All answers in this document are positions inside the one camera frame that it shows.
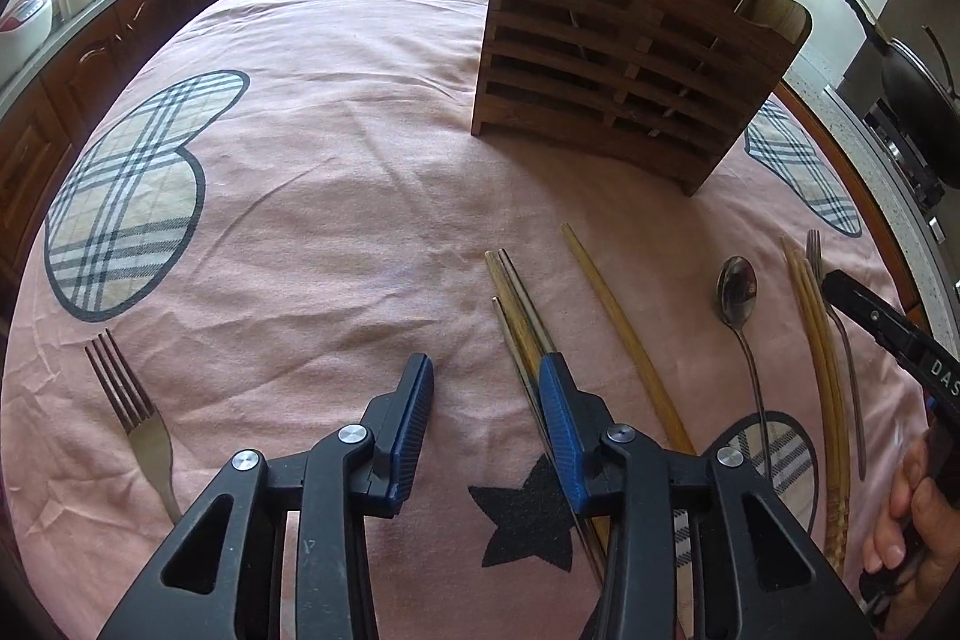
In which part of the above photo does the broad metal fork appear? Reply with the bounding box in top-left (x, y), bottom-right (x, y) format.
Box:
top-left (84, 329), bottom-right (183, 525)

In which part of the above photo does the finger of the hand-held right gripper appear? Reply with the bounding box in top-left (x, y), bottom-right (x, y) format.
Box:
top-left (821, 270), bottom-right (901, 348)

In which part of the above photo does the black wok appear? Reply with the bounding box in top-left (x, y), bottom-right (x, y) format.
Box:
top-left (816, 0), bottom-right (960, 191)

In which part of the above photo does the white and red rice cooker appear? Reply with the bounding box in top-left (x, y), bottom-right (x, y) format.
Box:
top-left (0, 0), bottom-right (53, 55)

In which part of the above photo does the person's right hand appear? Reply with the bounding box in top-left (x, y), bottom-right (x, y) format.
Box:
top-left (862, 437), bottom-right (960, 600)

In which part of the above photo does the gas stove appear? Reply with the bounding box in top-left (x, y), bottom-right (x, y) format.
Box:
top-left (862, 100), bottom-right (950, 217)

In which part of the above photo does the curved bamboo chopstick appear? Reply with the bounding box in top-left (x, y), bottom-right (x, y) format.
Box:
top-left (804, 257), bottom-right (854, 498)
top-left (780, 236), bottom-right (848, 570)
top-left (793, 259), bottom-right (852, 536)

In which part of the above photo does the slim metal fork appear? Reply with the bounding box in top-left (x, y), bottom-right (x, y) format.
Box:
top-left (805, 230), bottom-right (869, 482)

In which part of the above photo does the metal spoon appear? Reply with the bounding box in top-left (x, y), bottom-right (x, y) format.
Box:
top-left (716, 255), bottom-right (773, 480)

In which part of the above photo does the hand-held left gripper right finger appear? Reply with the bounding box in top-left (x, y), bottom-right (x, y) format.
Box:
top-left (538, 353), bottom-right (875, 640)

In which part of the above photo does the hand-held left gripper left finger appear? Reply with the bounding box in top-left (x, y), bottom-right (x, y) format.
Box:
top-left (97, 353), bottom-right (436, 640)

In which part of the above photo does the wooden slatted utensil holder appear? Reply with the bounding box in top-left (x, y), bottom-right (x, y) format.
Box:
top-left (471, 0), bottom-right (813, 196)

